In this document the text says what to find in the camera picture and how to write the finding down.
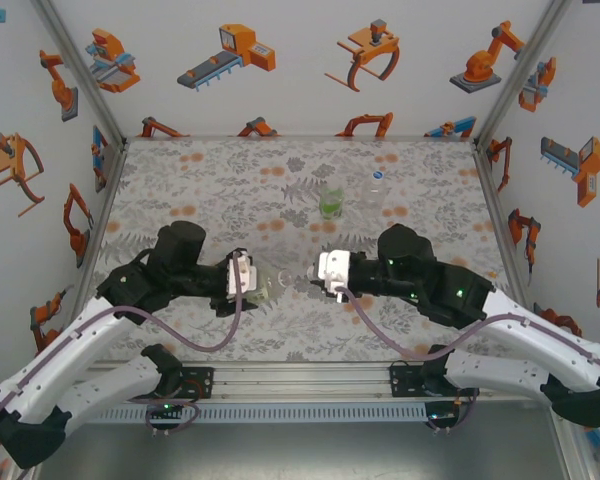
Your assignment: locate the yellow label plastic bottle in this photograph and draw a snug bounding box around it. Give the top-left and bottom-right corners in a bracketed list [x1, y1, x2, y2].
[244, 267, 295, 307]

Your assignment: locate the aluminium table side rail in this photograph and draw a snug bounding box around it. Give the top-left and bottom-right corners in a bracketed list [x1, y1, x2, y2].
[471, 142, 544, 314]
[72, 139, 130, 326]

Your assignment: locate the aluminium corner post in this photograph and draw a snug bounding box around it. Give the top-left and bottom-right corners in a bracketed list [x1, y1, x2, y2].
[471, 0, 577, 149]
[29, 0, 130, 147]

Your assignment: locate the short purple base cable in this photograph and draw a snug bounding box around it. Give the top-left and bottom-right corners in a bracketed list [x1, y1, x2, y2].
[426, 384, 481, 434]
[127, 397, 204, 437]

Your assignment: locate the floral patterned table mat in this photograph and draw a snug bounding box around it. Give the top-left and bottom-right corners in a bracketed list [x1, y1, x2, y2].
[82, 138, 536, 364]

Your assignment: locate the green label plastic bottle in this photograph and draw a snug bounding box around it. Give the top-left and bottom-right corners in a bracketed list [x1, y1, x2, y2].
[318, 182, 346, 222]

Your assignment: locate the aluminium lower frame post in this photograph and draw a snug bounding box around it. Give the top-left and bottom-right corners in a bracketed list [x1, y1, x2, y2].
[549, 417, 599, 480]

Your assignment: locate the grey metal panel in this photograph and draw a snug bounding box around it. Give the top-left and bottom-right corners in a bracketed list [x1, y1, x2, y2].
[34, 422, 569, 480]

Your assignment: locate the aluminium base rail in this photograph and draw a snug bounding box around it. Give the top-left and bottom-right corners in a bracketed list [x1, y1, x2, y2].
[82, 360, 561, 402]

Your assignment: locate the slotted grey cable duct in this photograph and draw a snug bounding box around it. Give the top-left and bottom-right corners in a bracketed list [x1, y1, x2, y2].
[79, 402, 429, 425]

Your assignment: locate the clear unlabelled plastic bottle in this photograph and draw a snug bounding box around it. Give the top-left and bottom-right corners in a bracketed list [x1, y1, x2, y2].
[360, 168, 395, 220]

